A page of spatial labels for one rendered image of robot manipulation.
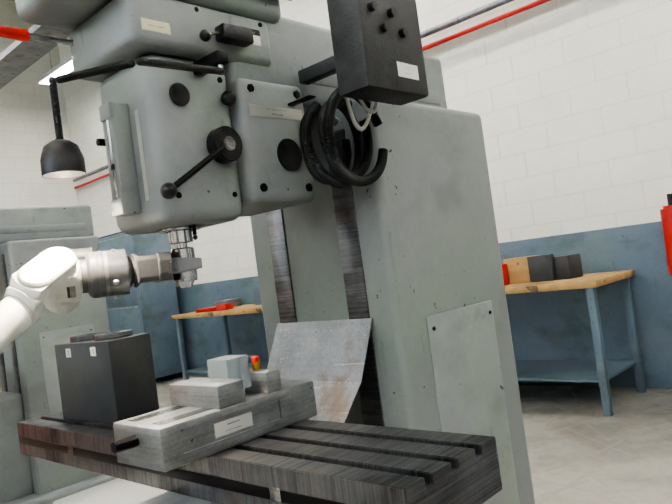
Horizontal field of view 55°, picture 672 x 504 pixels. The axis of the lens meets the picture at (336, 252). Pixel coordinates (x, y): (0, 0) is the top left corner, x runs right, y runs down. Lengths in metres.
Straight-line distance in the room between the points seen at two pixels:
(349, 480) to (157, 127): 0.70
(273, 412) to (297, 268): 0.48
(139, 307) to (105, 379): 6.97
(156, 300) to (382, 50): 7.55
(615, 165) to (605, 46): 0.88
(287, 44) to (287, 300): 0.62
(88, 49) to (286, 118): 0.41
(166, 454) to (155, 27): 0.74
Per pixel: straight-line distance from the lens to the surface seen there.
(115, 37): 1.29
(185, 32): 1.31
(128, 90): 1.31
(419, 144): 1.57
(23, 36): 1.39
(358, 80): 1.25
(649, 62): 5.24
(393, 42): 1.33
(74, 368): 1.69
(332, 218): 1.51
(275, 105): 1.40
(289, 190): 1.37
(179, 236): 1.30
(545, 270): 4.87
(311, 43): 1.55
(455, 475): 0.95
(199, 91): 1.30
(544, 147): 5.44
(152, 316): 8.62
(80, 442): 1.57
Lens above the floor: 1.19
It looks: 1 degrees up
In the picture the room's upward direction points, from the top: 8 degrees counter-clockwise
